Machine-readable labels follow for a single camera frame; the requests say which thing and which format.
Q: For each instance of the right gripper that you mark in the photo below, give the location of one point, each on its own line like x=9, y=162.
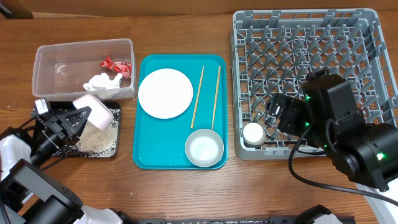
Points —
x=280, y=109

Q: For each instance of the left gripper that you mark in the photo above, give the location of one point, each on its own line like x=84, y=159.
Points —
x=67, y=118

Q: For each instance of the small pink bowl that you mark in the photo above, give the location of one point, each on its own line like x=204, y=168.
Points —
x=100, y=116

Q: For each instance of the pile of rice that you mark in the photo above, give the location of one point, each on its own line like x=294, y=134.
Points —
x=99, y=140

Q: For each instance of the white tissue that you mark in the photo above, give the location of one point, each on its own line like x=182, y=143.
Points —
x=103, y=85

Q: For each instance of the red snack wrapper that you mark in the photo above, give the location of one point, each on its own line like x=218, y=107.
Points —
x=122, y=67

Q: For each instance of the grey bowl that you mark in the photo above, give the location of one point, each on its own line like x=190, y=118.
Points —
x=204, y=148

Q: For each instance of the white cup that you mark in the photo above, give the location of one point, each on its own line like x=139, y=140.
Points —
x=254, y=135

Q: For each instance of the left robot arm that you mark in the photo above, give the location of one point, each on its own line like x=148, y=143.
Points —
x=28, y=194

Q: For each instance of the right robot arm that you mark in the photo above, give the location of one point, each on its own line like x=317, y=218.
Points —
x=329, y=118

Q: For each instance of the grey dishwasher rack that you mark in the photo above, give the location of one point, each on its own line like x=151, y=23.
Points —
x=273, y=51

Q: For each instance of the black tray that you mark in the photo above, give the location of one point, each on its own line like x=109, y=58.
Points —
x=105, y=146

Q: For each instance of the clear plastic bin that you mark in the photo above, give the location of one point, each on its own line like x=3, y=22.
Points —
x=61, y=70

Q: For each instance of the teal serving tray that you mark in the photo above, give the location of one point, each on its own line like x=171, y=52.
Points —
x=160, y=143

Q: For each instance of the large white plate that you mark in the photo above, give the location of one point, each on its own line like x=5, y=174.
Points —
x=165, y=93

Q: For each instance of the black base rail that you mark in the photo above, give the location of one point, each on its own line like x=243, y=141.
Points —
x=316, y=214

